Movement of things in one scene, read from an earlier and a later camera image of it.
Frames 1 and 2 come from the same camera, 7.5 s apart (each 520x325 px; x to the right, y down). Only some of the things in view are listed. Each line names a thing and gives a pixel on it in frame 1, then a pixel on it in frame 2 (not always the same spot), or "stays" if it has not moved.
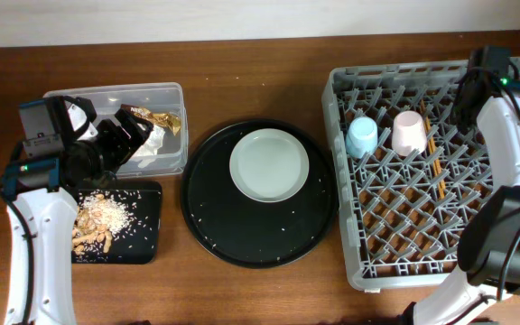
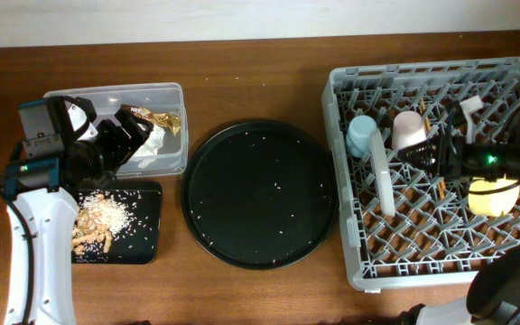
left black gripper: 118,136 stays
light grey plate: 269,165 -> 381,170
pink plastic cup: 409,134 stays
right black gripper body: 468,96 -> 443,156
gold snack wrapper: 170,120 stays
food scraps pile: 98,219 stays
